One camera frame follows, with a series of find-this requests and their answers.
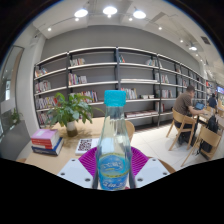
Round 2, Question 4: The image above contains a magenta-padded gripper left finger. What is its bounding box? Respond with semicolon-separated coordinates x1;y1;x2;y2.
57;146;100;190

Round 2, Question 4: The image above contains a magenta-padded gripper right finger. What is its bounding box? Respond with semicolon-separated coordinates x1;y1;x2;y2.
129;146;172;190

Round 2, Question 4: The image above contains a clear bottle with blue cap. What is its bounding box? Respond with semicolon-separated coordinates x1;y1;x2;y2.
95;89;133;192

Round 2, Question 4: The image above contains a dark blue book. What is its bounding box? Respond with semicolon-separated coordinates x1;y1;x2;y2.
31;137;65;157

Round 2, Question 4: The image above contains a red book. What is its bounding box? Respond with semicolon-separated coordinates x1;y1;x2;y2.
31;136;61;146
31;140;62;150

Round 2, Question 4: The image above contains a pink book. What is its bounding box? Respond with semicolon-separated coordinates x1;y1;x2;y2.
30;128;60;141

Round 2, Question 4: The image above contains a black bag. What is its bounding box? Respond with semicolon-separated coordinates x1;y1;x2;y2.
197;139;214;155

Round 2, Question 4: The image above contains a potted green leafy plant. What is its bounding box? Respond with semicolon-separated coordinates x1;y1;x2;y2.
45;92;102;138

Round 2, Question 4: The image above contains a person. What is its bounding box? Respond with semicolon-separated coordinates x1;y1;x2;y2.
206;92;220;116
172;85;205;145

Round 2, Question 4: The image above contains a black backpack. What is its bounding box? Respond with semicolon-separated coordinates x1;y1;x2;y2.
206;114;220;135

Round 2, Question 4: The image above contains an open laptop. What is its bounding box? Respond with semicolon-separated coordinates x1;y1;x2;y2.
194;101;206;111

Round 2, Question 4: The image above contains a small potted plant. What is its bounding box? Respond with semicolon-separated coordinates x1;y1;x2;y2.
9;107;23;126

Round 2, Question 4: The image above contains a grey shelf unit with books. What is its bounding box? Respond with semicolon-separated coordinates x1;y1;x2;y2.
32;45;209;129

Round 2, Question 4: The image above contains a group of round ceiling lights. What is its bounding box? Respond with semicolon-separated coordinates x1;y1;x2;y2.
46;4;201;53

